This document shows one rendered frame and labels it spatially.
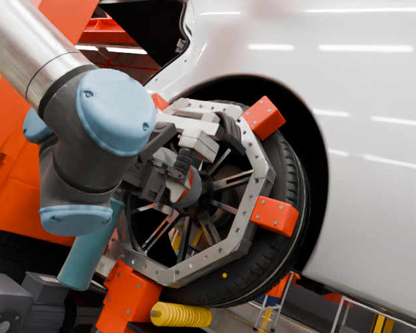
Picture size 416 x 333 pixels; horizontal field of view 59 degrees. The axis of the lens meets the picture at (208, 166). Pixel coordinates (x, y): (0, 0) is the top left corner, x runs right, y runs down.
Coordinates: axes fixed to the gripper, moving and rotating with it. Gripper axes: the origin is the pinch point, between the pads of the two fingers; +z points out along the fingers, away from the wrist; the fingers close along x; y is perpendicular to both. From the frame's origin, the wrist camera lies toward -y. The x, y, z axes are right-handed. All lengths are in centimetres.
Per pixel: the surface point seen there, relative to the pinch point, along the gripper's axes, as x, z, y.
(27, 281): -51, 13, 42
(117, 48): -787, 509, -379
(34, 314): -42, 14, 49
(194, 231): -20.4, 43.6, 8.4
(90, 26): -484, 239, -234
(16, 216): -60, 5, 25
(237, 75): -22, 34, -48
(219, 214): -10.8, 39.1, 0.4
